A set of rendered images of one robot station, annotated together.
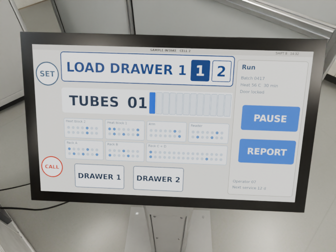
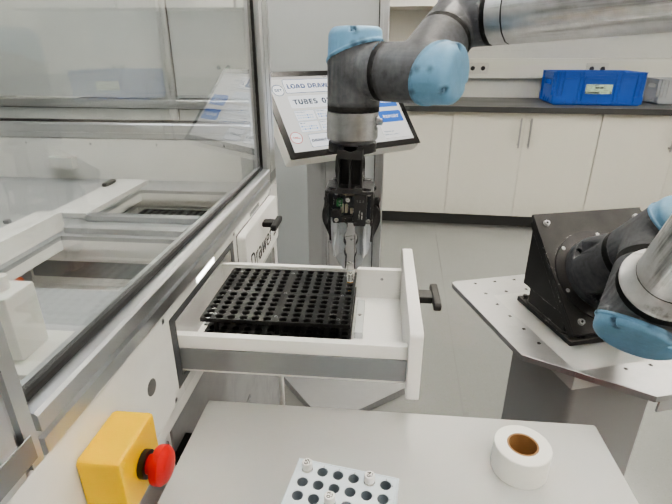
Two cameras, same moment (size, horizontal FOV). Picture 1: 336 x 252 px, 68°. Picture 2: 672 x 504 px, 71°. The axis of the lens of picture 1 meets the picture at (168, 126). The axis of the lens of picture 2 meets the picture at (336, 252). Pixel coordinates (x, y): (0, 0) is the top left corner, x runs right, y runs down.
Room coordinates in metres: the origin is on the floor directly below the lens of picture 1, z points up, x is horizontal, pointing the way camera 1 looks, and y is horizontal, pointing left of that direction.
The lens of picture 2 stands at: (-1.01, 0.98, 1.26)
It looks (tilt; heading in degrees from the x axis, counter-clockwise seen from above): 23 degrees down; 324
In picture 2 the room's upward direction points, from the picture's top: straight up
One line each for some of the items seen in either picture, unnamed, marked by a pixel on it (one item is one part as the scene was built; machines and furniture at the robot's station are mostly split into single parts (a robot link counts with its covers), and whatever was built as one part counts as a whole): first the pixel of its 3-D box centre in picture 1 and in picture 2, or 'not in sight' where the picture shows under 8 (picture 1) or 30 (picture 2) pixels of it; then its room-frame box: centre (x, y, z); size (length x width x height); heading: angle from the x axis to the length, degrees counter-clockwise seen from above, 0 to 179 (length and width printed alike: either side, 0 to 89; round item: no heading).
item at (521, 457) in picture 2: not in sight; (520, 456); (-0.78, 0.52, 0.78); 0.07 x 0.07 x 0.04
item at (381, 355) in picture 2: not in sight; (281, 312); (-0.41, 0.66, 0.86); 0.40 x 0.26 x 0.06; 48
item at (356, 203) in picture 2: not in sight; (351, 182); (-0.46, 0.55, 1.08); 0.09 x 0.08 x 0.12; 138
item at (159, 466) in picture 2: not in sight; (156, 464); (-0.62, 0.92, 0.88); 0.04 x 0.03 x 0.04; 138
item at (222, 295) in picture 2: not in sight; (286, 310); (-0.41, 0.65, 0.87); 0.22 x 0.18 x 0.06; 48
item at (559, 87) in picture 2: not in sight; (589, 87); (0.85, -2.67, 1.01); 0.61 x 0.41 x 0.22; 46
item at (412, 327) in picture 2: not in sight; (409, 313); (-0.55, 0.50, 0.87); 0.29 x 0.02 x 0.11; 138
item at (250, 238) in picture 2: not in sight; (260, 236); (-0.10, 0.53, 0.87); 0.29 x 0.02 x 0.11; 138
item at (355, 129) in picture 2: not in sight; (354, 127); (-0.46, 0.54, 1.16); 0.08 x 0.08 x 0.05
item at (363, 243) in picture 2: not in sight; (362, 246); (-0.47, 0.54, 0.97); 0.06 x 0.03 x 0.09; 138
